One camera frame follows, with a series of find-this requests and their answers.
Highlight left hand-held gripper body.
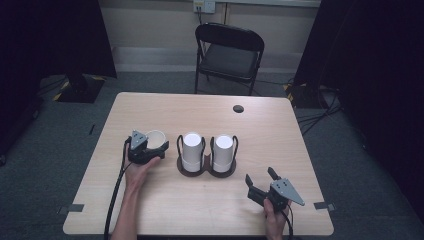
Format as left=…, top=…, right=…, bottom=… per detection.
left=127, top=129, right=159, bottom=165

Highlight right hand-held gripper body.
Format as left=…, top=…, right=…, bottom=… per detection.
left=265, top=177, right=306, bottom=213

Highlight single white paper cup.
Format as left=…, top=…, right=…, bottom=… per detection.
left=145, top=129, right=167, bottom=150

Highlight stack of white paper cups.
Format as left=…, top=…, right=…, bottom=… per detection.
left=181, top=132, right=205, bottom=173
left=212, top=133, right=235, bottom=174

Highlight dark double cup holder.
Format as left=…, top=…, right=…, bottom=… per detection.
left=175, top=134, right=240, bottom=179

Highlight person's left hand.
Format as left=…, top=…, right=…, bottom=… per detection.
left=123, top=155, right=162, bottom=195

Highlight person's right hand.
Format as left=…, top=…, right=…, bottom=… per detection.
left=263, top=198, right=293, bottom=240

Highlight grey tape strip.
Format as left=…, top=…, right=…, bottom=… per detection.
left=313, top=201, right=336, bottom=213
left=57, top=203, right=85, bottom=215

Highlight black stand base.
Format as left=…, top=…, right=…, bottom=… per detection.
left=283, top=82, right=321, bottom=109
left=52, top=73, right=107, bottom=104

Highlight black folding chair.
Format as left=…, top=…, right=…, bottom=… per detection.
left=194, top=22, right=266, bottom=97

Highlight black curtain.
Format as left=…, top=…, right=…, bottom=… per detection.
left=0, top=0, right=118, bottom=158
left=293, top=0, right=424, bottom=224

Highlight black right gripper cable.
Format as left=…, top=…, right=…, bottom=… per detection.
left=281, top=204, right=295, bottom=240

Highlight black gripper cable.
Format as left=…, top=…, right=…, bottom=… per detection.
left=103, top=136, right=133, bottom=240
left=281, top=204, right=295, bottom=240

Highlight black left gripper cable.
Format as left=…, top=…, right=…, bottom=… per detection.
left=103, top=136, right=133, bottom=240

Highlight black floor cables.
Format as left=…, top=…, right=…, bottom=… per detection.
left=296, top=84, right=344, bottom=136

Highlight white wall socket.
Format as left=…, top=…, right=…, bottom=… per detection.
left=193, top=0, right=217, bottom=14

